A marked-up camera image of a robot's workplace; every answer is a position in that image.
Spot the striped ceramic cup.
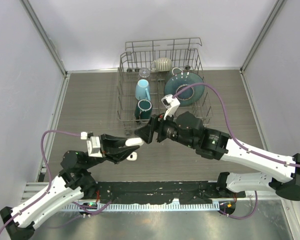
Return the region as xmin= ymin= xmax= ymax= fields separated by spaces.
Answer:
xmin=150 ymin=57 xmax=172 ymax=72

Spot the light blue mug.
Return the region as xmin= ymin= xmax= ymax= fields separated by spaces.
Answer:
xmin=135 ymin=79 xmax=151 ymax=101

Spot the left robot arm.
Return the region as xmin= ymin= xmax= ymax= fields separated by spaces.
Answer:
xmin=0 ymin=131 xmax=144 ymax=240

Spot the clear glass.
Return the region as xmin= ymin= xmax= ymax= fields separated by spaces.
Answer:
xmin=138 ymin=67 xmax=151 ymax=79

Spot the grey wire dish rack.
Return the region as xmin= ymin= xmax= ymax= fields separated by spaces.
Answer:
xmin=117 ymin=37 xmax=204 ymax=136

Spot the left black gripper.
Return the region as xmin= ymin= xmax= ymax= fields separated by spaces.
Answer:
xmin=83 ymin=133 xmax=140 ymax=170

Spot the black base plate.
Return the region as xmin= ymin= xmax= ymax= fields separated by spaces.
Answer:
xmin=91 ymin=181 xmax=246 ymax=205

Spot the dark green mug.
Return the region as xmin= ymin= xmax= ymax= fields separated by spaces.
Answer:
xmin=134 ymin=99 xmax=153 ymax=120

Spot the white square charging case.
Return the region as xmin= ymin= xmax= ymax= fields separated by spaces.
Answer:
xmin=126 ymin=152 xmax=138 ymax=161

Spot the teal ceramic plate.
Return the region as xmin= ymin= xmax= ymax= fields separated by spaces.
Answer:
xmin=164 ymin=72 xmax=205 ymax=107

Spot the dark teal bowl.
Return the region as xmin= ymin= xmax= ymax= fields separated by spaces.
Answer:
xmin=169 ymin=67 xmax=183 ymax=76

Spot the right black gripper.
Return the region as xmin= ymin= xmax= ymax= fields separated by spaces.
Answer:
xmin=135 ymin=108 xmax=196 ymax=149

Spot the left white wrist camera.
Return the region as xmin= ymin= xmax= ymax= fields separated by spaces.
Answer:
xmin=80 ymin=131 xmax=103 ymax=158

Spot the white cable duct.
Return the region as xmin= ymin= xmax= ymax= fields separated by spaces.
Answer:
xmin=59 ymin=201 xmax=220 ymax=212

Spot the white oval earbud case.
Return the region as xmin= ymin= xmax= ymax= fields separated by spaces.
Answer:
xmin=125 ymin=137 xmax=145 ymax=147

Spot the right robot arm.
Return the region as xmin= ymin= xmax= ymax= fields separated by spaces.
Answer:
xmin=134 ymin=111 xmax=300 ymax=201

